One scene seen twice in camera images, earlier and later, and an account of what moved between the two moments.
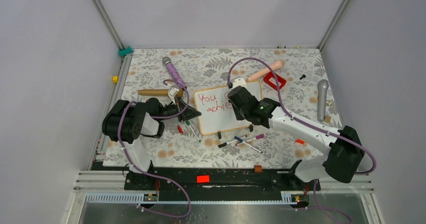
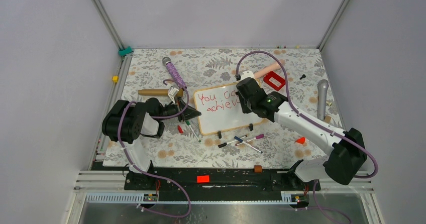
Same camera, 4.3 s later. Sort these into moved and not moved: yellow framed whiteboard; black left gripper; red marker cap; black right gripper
Moved: black right gripper
Not moved: red marker cap; yellow framed whiteboard; black left gripper
